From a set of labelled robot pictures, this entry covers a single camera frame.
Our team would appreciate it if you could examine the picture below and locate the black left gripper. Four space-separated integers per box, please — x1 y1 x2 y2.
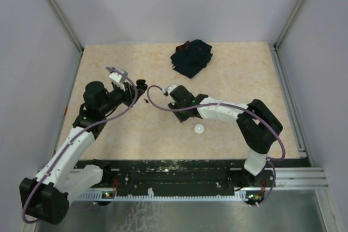
100 81 145 115

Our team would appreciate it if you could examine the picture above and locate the aluminium corner post left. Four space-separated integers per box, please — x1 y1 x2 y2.
46 0 84 55

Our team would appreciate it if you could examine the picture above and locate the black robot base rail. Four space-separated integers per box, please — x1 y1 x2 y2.
73 157 275 197

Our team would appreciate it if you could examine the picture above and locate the white cable duct strip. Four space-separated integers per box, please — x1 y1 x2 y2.
70 190 262 202

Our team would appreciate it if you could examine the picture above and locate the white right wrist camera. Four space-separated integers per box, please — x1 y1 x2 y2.
162 84 177 96

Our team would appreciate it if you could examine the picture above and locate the aluminium corner post right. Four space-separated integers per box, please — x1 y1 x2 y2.
272 0 323 51

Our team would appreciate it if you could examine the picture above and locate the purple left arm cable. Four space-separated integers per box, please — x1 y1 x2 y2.
21 66 138 223

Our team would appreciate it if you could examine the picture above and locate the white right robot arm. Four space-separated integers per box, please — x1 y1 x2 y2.
163 85 285 186

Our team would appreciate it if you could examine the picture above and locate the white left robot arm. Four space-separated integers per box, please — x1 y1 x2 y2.
20 79 147 224

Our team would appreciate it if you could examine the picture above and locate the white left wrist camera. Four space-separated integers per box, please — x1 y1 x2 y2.
108 67 128 91

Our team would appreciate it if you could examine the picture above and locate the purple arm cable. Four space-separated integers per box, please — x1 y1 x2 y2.
146 85 286 207
21 66 138 223

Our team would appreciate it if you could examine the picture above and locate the aluminium corner post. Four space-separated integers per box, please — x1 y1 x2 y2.
272 0 323 51
46 0 84 55

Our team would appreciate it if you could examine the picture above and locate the dark navy folded cloth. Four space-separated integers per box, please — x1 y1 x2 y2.
170 40 213 79

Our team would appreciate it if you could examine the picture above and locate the white earbud charging case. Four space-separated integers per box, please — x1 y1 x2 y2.
194 124 205 135

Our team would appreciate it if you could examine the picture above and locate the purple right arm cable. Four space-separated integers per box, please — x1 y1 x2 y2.
146 85 286 207

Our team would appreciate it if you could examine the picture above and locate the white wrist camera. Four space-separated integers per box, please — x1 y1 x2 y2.
162 84 177 96
108 67 128 91

